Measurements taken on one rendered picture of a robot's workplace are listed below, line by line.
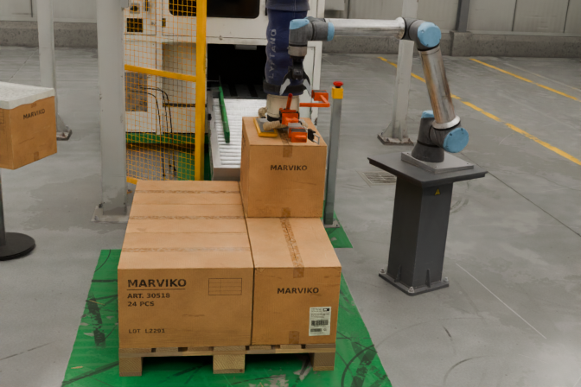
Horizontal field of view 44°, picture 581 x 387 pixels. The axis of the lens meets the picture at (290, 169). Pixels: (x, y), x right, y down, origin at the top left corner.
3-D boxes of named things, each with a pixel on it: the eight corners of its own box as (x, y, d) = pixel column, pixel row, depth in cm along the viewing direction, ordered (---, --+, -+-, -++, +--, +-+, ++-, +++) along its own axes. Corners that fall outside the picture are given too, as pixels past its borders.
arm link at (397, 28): (418, 15, 385) (299, 13, 362) (430, 19, 375) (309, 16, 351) (414, 37, 389) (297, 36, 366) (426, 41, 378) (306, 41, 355)
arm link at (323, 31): (328, 19, 355) (304, 19, 351) (337, 23, 345) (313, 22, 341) (326, 38, 358) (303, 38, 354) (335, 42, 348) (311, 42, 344)
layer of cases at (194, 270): (137, 242, 439) (137, 180, 427) (300, 241, 453) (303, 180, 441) (118, 349, 326) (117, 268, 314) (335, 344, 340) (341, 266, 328)
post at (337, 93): (322, 222, 524) (332, 86, 494) (331, 222, 525) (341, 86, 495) (323, 225, 518) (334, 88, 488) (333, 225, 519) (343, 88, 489)
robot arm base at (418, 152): (430, 151, 429) (433, 135, 426) (450, 161, 413) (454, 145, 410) (404, 152, 421) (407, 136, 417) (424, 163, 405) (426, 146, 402)
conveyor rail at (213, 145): (206, 111, 663) (206, 90, 657) (211, 111, 664) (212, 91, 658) (212, 197, 445) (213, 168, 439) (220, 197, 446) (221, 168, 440)
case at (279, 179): (239, 180, 435) (242, 116, 423) (305, 180, 441) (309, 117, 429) (247, 218, 379) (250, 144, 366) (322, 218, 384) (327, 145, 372)
